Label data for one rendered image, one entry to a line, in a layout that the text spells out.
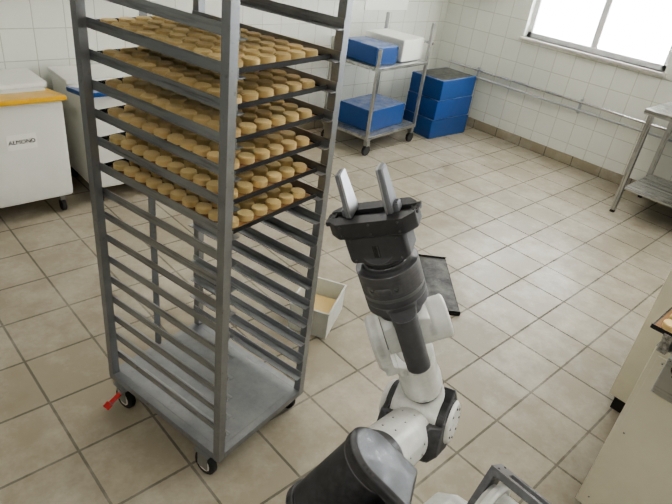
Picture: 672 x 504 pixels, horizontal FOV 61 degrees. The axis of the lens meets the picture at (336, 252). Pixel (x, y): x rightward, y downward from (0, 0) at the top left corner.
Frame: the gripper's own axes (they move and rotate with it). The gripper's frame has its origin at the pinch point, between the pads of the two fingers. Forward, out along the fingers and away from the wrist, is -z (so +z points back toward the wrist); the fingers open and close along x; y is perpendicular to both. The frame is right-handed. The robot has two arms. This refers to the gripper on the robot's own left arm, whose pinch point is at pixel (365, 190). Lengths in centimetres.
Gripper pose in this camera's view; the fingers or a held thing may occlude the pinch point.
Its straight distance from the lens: 72.5
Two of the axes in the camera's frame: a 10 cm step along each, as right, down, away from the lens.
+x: 9.1, -0.8, -4.0
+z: 2.9, 8.2, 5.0
